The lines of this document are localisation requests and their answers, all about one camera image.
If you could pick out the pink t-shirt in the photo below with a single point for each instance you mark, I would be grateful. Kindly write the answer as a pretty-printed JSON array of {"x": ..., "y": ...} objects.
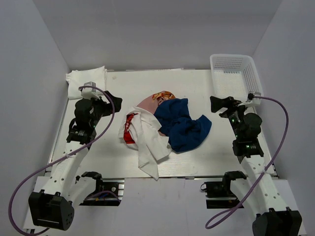
[{"x": 152, "y": 102}]

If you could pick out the white plastic basket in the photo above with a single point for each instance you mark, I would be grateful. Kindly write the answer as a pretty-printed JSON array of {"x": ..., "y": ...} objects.
[{"x": 234, "y": 75}]

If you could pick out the folded white t-shirt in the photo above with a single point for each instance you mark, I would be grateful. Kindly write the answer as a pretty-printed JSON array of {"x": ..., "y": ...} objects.
[{"x": 96, "y": 77}]

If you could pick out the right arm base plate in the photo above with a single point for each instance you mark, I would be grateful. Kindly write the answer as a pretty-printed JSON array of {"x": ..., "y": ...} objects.
[{"x": 217, "y": 197}]

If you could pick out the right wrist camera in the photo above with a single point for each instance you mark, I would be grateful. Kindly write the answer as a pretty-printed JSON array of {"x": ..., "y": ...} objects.
[{"x": 253, "y": 100}]

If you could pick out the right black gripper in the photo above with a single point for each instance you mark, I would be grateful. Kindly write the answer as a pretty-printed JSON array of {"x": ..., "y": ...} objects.
[{"x": 229, "y": 103}]

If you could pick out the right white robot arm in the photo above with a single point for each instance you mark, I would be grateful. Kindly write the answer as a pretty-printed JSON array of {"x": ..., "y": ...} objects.
[{"x": 254, "y": 188}]

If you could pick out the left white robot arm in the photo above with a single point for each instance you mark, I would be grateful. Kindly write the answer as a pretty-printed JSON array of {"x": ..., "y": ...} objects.
[{"x": 54, "y": 204}]

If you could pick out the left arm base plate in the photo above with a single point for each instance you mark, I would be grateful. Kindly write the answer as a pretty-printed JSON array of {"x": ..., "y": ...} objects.
[{"x": 108, "y": 192}]

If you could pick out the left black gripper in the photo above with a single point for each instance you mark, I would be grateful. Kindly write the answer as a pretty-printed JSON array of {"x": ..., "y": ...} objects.
[{"x": 98, "y": 100}]

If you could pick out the white red-print t-shirt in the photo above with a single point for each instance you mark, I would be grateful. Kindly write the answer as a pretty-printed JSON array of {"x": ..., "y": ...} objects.
[{"x": 139, "y": 130}]

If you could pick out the blue t-shirt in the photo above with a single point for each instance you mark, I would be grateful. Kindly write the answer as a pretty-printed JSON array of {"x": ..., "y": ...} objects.
[{"x": 184, "y": 133}]

